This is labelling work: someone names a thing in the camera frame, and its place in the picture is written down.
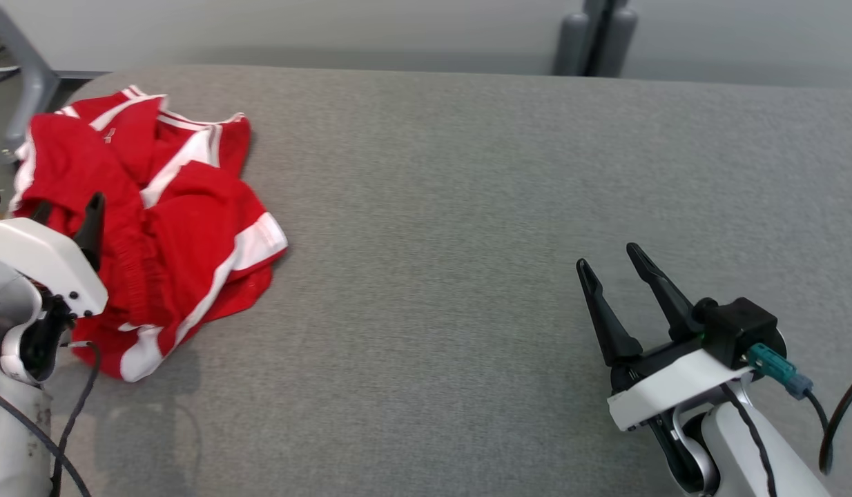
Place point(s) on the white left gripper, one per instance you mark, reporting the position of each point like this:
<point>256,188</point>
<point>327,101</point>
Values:
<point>46,259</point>

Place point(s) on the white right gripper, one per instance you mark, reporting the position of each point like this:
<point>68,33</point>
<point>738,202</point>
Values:
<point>674,390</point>

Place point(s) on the red shorts with white stripe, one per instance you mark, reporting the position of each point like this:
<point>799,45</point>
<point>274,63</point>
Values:
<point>191,228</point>

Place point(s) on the grey metal table leg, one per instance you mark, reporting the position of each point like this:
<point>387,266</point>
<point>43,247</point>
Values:
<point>32,76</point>

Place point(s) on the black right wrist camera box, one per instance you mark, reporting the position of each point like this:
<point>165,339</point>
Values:
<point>740,328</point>

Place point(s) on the teal right camera connector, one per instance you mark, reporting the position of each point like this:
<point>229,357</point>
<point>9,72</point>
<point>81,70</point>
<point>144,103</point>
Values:
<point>771,362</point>

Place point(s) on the grey cylindrical post foot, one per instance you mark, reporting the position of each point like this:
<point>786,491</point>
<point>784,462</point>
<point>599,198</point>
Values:
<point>571,45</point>
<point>621,45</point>

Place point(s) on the grey partition post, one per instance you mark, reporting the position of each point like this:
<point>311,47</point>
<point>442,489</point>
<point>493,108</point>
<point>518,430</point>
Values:
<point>619,3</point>

